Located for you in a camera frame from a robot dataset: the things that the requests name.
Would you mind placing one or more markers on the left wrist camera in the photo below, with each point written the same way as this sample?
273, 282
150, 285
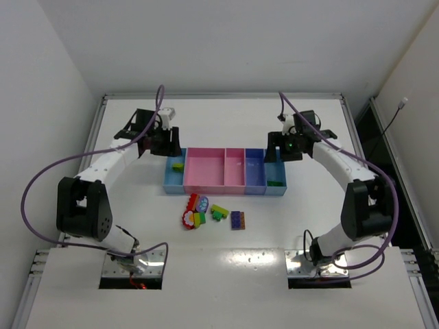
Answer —
165, 115

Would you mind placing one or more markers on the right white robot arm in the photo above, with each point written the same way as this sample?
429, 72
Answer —
367, 209

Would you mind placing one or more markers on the left light blue bin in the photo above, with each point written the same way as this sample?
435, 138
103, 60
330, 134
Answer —
173, 179

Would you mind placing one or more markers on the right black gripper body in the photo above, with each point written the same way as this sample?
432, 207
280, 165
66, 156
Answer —
280, 147

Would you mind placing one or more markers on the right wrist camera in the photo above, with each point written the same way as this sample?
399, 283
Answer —
288, 123

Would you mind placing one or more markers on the orange lego brick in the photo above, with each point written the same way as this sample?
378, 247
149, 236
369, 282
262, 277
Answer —
242, 221

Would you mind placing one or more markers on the large pink bin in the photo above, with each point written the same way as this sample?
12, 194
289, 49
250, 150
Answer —
204, 171

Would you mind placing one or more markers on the small pink bin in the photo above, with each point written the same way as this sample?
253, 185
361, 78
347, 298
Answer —
234, 171

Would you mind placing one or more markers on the dark green lego brick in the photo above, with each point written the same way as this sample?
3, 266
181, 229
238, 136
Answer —
217, 216

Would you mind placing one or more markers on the light blue bin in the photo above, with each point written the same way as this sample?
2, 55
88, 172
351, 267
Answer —
173, 179
275, 171

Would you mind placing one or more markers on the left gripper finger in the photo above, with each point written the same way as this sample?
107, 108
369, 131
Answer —
175, 149
143, 144

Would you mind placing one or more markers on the yellow green red lego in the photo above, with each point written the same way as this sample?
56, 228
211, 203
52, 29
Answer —
198, 219

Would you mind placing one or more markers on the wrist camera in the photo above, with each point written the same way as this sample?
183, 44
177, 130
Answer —
288, 123
165, 115

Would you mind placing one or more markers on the small lime lego brick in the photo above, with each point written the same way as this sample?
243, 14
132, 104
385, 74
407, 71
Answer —
178, 167

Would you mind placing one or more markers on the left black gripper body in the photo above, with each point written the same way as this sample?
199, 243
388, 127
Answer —
164, 143

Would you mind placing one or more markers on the dark blue bin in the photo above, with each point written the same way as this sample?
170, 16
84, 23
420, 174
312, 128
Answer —
255, 172

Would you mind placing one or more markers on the red orange lego stack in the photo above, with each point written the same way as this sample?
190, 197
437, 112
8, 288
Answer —
193, 202

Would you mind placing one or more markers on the metal base plate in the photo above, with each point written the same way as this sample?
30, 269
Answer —
298, 267
148, 265

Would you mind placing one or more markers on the long green lego plate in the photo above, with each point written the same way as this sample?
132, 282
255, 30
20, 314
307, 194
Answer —
275, 183

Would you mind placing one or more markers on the purple paw print lego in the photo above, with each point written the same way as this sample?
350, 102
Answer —
202, 204

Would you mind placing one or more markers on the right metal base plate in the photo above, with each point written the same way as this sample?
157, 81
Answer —
298, 267

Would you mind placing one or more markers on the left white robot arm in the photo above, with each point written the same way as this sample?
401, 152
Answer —
83, 207

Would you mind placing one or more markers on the purple lego brick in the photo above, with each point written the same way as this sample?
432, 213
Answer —
235, 220

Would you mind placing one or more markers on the red flower lego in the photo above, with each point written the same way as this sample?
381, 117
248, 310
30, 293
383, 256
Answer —
187, 220

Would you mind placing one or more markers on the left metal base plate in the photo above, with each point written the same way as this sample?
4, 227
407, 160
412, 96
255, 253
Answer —
148, 265

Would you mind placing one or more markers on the right light blue bin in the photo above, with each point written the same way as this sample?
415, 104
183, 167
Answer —
275, 171

